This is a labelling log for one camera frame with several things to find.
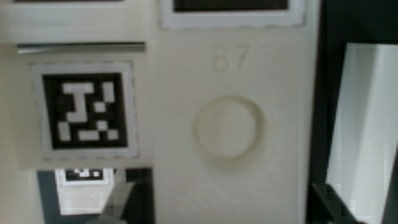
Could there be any white chair seat part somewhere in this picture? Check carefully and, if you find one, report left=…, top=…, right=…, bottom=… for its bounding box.
left=327, top=43, right=398, bottom=224

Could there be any white chair back frame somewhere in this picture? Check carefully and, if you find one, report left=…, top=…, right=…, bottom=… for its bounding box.
left=0, top=0, right=320, bottom=224

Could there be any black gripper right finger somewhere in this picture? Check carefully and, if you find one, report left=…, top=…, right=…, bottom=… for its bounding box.
left=308, top=183, right=368, bottom=224

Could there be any white chair leg block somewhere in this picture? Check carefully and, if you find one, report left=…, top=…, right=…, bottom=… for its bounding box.
left=56, top=168, right=114, bottom=216

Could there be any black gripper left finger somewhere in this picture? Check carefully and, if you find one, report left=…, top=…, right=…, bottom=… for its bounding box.
left=96, top=182, right=155, bottom=224

